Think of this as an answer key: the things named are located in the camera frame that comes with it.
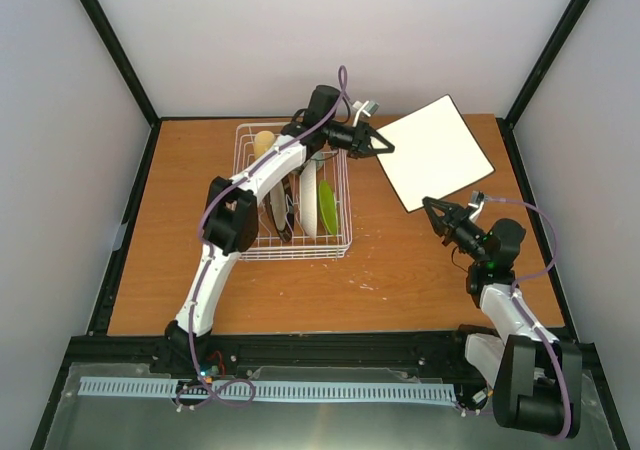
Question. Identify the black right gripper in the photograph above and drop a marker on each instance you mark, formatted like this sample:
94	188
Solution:
453	218

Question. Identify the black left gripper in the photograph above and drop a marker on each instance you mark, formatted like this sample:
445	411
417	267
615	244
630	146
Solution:
363	139

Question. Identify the white square plate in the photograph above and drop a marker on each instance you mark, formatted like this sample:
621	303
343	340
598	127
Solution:
435	154

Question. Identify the brown rimmed patterned plate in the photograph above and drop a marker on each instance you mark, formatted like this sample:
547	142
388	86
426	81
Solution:
308	200

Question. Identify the lime green plate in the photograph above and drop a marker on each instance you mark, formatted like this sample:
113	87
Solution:
328	208

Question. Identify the white wire dish rack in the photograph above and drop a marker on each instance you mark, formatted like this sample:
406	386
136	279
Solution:
269	247

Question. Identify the yellow ceramic mug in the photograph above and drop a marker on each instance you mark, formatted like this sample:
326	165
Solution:
262	142

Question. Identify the black rimmed cream plate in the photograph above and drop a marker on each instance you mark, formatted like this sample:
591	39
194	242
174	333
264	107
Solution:
280	209

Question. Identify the pale green ceramic bowl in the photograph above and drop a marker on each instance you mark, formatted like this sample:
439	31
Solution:
318	159

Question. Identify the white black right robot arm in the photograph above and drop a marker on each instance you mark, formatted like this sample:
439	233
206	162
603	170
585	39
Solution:
535	377

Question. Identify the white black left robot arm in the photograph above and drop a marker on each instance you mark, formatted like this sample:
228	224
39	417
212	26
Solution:
230	223

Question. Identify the small electronics board with leds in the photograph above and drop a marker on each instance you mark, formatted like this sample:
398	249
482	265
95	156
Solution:
212	367

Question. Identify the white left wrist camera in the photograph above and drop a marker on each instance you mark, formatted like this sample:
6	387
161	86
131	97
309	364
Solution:
363	111

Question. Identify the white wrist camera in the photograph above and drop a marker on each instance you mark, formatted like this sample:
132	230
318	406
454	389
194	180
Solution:
475	205
363	111

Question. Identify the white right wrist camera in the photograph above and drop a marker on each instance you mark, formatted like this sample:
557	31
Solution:
475	205

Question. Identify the black right corner post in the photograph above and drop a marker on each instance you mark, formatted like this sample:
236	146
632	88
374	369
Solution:
559	36

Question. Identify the black corner post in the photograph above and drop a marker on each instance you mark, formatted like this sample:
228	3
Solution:
559	36
112	44

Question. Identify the black left corner post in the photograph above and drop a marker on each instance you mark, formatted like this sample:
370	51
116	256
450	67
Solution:
112	44

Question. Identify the black aluminium frame rail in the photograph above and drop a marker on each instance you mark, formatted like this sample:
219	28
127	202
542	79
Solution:
429	354

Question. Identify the light blue cable duct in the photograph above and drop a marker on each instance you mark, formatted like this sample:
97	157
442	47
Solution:
273	391

